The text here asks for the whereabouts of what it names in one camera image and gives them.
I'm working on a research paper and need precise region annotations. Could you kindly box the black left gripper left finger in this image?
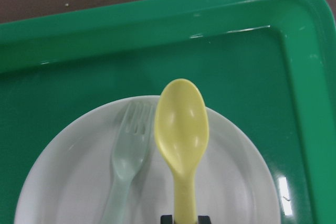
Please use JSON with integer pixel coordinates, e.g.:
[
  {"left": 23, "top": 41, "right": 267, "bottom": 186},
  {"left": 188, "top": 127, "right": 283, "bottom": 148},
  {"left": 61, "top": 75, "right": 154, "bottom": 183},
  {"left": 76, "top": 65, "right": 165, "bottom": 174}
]
[{"left": 160, "top": 215, "right": 174, "bottom": 224}]

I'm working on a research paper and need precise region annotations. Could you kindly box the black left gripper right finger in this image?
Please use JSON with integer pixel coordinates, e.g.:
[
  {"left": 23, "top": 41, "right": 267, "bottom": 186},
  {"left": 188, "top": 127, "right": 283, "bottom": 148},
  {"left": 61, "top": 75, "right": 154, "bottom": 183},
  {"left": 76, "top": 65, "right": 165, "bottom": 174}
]
[{"left": 198, "top": 216, "right": 211, "bottom": 224}]

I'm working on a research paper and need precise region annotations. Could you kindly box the yellow plastic spoon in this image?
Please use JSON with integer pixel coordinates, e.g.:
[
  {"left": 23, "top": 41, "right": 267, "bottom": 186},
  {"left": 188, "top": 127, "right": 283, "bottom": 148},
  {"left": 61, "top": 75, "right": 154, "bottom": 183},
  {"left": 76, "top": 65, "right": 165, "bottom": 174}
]
[{"left": 154, "top": 79, "right": 209, "bottom": 223}]

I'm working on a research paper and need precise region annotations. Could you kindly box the pale green plastic fork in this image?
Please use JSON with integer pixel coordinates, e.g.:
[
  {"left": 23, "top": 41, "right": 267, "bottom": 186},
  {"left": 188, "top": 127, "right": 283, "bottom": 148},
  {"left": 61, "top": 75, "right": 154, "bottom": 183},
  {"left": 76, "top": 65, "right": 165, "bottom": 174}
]
[{"left": 100, "top": 101, "right": 154, "bottom": 223}]

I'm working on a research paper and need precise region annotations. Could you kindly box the white round plate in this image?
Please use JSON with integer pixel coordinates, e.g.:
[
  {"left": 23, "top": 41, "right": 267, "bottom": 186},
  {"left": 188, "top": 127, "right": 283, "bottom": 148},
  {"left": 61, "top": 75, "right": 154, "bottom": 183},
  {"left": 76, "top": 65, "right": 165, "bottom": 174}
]
[{"left": 15, "top": 98, "right": 280, "bottom": 223}]

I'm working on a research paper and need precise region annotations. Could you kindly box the green plastic tray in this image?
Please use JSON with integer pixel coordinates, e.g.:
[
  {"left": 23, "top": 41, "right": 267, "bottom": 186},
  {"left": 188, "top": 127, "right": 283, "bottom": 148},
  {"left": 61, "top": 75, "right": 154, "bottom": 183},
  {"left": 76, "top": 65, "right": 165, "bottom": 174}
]
[{"left": 1, "top": 0, "right": 335, "bottom": 223}]

